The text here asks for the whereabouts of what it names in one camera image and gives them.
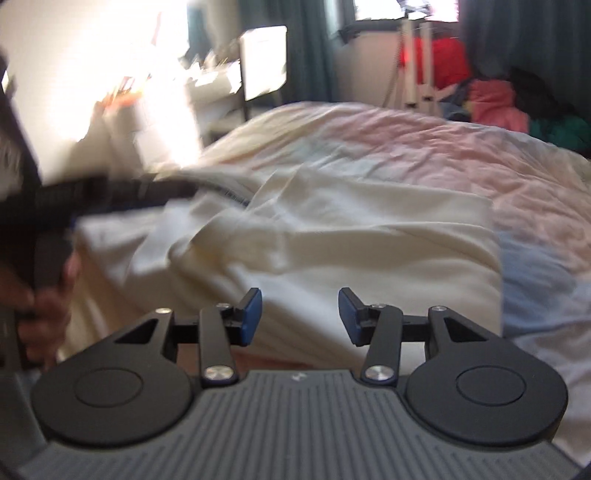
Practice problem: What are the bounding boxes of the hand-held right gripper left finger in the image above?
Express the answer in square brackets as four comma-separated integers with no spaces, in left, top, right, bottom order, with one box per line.
[115,287,263,387]

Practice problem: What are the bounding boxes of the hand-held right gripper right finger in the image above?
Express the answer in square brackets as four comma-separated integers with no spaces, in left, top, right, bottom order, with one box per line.
[338,287,490,386]

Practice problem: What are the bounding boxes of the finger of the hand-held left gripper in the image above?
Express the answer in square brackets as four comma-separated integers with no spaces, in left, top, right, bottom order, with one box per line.
[69,173,204,217]

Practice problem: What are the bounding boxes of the cream garment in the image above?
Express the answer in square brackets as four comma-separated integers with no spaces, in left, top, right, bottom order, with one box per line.
[60,164,504,370]

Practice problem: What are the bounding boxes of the black clothes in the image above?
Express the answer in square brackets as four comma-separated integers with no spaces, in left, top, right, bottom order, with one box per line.
[508,67,583,121]

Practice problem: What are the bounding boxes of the person's left hand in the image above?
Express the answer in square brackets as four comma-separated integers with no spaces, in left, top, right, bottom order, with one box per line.
[0,256,82,366]

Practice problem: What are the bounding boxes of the white chair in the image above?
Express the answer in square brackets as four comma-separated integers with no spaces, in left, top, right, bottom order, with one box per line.
[238,25,289,121]

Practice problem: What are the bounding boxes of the bed with pastel sheet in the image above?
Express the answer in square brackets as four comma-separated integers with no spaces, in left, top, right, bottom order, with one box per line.
[185,102,591,462]

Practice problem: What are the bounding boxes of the narrow teal curtain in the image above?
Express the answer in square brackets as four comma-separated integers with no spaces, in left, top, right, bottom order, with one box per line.
[187,0,356,106]

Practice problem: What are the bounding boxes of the blue-grey cloth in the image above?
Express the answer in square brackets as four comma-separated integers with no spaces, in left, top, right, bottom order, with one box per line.
[441,88,472,121]

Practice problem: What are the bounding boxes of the red garment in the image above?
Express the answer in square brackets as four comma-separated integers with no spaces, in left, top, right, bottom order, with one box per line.
[399,37,472,90]

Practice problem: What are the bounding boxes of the green garment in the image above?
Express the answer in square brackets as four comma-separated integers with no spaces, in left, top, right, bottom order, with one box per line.
[529,115,591,155]

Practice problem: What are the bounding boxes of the dark framed window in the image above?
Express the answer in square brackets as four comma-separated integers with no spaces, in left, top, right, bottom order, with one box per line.
[353,0,460,24]

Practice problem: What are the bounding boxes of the wide teal curtain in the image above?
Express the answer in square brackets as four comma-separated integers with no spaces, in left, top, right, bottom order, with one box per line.
[457,0,591,84]

